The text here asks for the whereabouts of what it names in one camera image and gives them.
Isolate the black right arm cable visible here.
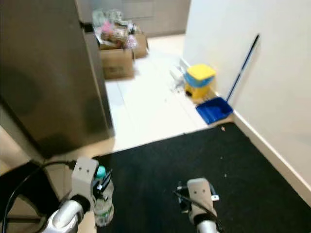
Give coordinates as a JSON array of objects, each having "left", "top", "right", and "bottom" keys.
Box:
[{"left": 173, "top": 190, "right": 222, "bottom": 229}]

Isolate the silver two-door fridge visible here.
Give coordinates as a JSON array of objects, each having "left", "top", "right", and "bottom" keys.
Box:
[{"left": 0, "top": 0, "right": 116, "bottom": 158}]

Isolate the clear plastic bag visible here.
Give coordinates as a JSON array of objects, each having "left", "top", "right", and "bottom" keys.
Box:
[{"left": 170, "top": 79, "right": 186, "bottom": 94}]

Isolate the white flat box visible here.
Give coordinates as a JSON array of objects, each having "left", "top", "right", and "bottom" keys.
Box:
[{"left": 170, "top": 66, "right": 186, "bottom": 81}]

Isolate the white skirting board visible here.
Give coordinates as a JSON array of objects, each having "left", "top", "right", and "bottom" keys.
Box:
[{"left": 180, "top": 58, "right": 311, "bottom": 204}]

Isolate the large brown cardboard box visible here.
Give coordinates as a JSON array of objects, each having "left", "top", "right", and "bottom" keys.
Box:
[{"left": 100, "top": 46, "right": 135, "bottom": 80}]

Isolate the blue bin liner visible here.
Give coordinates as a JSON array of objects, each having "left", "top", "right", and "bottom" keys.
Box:
[{"left": 185, "top": 74, "right": 215, "bottom": 89}]

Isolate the small brown cardboard box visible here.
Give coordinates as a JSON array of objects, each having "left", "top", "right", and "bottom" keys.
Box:
[{"left": 131, "top": 33, "right": 149, "bottom": 59}]

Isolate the blue long-handled dustpan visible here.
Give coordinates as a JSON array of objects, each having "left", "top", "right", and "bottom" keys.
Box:
[{"left": 195, "top": 34, "right": 260, "bottom": 125}]

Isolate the black floor mat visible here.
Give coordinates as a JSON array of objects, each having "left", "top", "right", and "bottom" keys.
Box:
[{"left": 95, "top": 122, "right": 311, "bottom": 233}]

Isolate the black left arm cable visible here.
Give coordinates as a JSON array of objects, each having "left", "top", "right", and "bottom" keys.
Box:
[{"left": 2, "top": 160, "right": 78, "bottom": 233}]

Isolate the packaged goods pile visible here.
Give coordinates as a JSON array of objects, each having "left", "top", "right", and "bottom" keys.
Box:
[{"left": 91, "top": 9, "right": 139, "bottom": 49}]

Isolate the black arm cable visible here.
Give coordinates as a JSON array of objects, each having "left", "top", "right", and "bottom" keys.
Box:
[
  {"left": 2, "top": 160, "right": 78, "bottom": 233},
  {"left": 173, "top": 190, "right": 222, "bottom": 229}
]

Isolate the clear teal-capped water bottle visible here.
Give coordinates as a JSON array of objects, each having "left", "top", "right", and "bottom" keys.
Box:
[{"left": 94, "top": 165, "right": 115, "bottom": 227}]

